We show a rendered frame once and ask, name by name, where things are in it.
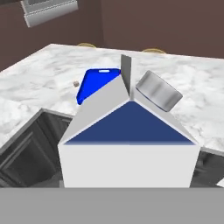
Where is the grey metal wall appliance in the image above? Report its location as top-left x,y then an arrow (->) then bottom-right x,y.
20,0 -> 79,28

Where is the wooden stool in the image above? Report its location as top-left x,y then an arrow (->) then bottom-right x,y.
76,42 -> 97,49
142,48 -> 167,55

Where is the blue tray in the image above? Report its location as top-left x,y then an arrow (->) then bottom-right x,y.
76,67 -> 122,106

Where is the white and blue milk carton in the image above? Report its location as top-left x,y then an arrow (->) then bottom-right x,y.
57,53 -> 201,188

